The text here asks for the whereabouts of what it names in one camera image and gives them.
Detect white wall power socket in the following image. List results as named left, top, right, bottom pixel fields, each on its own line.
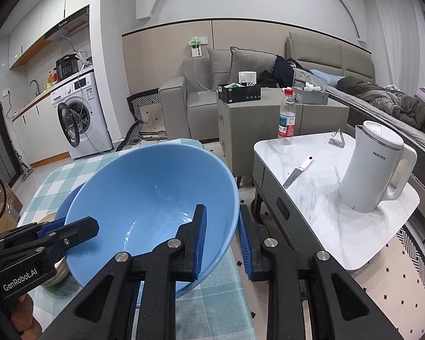
left=188, top=36, right=209, bottom=58

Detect metal phone stand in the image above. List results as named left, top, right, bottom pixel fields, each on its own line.
left=328, top=128, right=346, bottom=148

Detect grey tissue box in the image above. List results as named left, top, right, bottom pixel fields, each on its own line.
left=292, top=82, right=329, bottom=106

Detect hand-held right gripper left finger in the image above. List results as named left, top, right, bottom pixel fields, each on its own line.
left=48, top=203, right=208, bottom=340

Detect dark grey blanket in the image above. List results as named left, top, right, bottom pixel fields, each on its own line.
left=336, top=76, right=425, bottom=131

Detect grey side cabinet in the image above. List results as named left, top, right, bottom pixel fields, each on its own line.
left=217, top=88, right=350, bottom=178

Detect steel range hood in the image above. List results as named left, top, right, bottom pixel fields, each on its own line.
left=44, top=5, right=90, bottom=39

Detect black cardboard box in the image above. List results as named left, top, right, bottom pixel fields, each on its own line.
left=218, top=83, right=262, bottom=104

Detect small white box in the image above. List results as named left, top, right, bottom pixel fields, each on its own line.
left=238, top=71, right=257, bottom=87

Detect white curtain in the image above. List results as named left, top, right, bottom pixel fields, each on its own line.
left=370, top=0, right=425, bottom=89

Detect dark blue bowl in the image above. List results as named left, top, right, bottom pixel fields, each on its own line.
left=52, top=183, right=87, bottom=222

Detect cream dotted rug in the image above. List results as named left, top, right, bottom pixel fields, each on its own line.
left=234, top=234, right=425, bottom=340

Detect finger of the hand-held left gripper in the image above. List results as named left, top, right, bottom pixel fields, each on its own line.
left=39, top=217, right=100, bottom=259
left=37, top=218, right=75, bottom=237

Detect white washing machine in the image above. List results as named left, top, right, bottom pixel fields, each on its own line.
left=50, top=69, right=114, bottom=160

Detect clear water bottle red cap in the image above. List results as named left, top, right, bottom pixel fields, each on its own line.
left=277, top=88, right=297, bottom=146

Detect grey floor mop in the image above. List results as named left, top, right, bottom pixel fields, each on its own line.
left=14, top=149, right=34, bottom=181

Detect black patterned folding chair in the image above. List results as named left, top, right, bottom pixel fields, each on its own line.
left=115, top=94, right=167, bottom=151

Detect patterned brown cardboard sheet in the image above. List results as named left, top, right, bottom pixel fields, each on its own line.
left=2, top=183, right=24, bottom=215

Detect white kitchen base cabinets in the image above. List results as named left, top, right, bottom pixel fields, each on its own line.
left=12, top=92, right=71, bottom=167

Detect beige upholstered bed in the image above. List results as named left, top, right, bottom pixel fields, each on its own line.
left=285, top=32, right=425, bottom=185

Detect white handled knife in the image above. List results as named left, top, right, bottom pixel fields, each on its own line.
left=282, top=156, right=314, bottom=190

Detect white wall cabinets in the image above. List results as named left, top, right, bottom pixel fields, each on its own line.
left=8, top=0, right=101, bottom=69

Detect grey cushion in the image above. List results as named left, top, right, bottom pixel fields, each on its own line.
left=207, top=48, right=234, bottom=91
left=228, top=47, right=279, bottom=86

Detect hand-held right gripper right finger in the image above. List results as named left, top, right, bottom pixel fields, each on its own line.
left=239, top=205, right=404, bottom=340

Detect white marble coffee table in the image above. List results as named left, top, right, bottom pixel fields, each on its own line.
left=252, top=132, right=421, bottom=273

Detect white electric kettle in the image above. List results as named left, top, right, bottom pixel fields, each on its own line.
left=338, top=120, right=418, bottom=214

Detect light blue bowl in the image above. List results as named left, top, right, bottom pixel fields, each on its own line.
left=64, top=144, right=240, bottom=300

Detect light blue pillow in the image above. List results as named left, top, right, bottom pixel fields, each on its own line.
left=310, top=69, right=341, bottom=86

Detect black pressure cooker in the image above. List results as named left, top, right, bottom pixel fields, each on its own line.
left=55, top=55, right=80, bottom=80

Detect dark jacket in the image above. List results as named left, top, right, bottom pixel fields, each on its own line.
left=258, top=56, right=298, bottom=88

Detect brown cardboard box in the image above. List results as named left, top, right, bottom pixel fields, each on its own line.
left=0, top=202, right=20, bottom=236

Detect grey sofa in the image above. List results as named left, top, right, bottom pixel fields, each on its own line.
left=159, top=48, right=291, bottom=141

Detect person's left hand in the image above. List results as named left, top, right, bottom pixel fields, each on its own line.
left=11, top=296, right=42, bottom=334

